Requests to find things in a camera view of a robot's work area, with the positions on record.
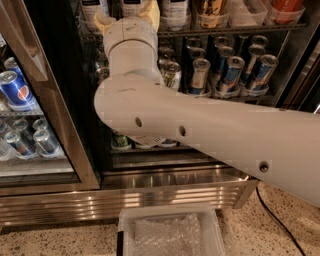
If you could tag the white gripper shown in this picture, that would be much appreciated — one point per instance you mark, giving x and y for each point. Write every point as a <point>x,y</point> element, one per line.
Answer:
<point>130,32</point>

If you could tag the blue label plastic bottle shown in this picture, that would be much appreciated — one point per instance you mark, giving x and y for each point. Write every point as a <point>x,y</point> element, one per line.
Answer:
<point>133,7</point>

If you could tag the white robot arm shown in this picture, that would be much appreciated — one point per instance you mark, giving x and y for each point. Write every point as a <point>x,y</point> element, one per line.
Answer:
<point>280,147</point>

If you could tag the left plastic bottle top shelf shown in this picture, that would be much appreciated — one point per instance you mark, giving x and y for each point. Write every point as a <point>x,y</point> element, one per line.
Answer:
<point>89,8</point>

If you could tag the plastic bottle shelf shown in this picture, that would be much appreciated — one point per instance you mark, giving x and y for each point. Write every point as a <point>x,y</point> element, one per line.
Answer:
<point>174,15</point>
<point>89,8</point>

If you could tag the yellow drink bottle top shelf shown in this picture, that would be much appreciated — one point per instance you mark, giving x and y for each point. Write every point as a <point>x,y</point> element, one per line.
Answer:
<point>210,14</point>

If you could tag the closed glass fridge door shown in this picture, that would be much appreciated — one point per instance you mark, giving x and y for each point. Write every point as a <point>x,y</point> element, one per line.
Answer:
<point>41,42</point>

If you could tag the large pepsi can left fridge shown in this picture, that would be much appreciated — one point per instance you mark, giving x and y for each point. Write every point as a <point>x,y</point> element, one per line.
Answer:
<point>17,91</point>

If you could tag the orange drink bottle top shelf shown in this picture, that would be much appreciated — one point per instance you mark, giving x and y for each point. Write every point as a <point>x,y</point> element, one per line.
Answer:
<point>281,12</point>

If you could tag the open fridge door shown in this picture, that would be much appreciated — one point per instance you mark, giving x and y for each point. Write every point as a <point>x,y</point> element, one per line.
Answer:
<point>297,78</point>

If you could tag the stainless steel fridge base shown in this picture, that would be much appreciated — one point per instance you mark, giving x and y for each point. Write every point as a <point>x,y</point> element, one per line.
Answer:
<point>222,187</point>

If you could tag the front left 7up can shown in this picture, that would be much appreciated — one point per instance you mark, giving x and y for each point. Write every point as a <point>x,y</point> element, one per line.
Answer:
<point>101,74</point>

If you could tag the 7up can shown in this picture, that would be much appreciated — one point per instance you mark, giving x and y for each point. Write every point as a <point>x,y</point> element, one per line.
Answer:
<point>101,74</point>
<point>171,73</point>

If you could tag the front right 7up can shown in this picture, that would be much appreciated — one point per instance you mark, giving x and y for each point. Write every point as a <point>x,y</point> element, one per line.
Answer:
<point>171,73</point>

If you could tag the red bull can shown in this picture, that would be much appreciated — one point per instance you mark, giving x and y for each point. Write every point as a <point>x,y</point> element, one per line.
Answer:
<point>197,85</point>
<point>261,72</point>
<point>228,84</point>

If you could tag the empty clear plastic tray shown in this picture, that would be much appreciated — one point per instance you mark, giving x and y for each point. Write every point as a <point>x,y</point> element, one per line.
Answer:
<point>245,13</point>

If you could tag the front left green can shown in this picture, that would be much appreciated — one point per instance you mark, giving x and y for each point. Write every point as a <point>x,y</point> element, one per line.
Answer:
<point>119,141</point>

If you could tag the clear plastic bin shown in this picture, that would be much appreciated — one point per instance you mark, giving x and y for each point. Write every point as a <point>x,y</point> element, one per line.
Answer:
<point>212,243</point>

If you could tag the bubble wrap sheet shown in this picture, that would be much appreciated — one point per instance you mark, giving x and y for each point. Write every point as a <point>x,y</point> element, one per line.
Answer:
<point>178,236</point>

